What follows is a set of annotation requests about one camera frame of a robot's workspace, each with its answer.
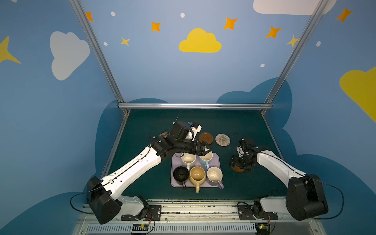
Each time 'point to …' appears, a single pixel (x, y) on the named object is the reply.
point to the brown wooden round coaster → (237, 169)
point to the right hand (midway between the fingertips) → (237, 163)
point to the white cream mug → (188, 160)
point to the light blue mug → (206, 159)
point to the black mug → (180, 175)
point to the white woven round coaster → (223, 139)
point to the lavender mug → (214, 175)
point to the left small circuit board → (140, 227)
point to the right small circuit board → (262, 228)
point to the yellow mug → (198, 176)
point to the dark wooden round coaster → (206, 137)
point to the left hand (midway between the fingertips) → (204, 145)
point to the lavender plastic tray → (176, 161)
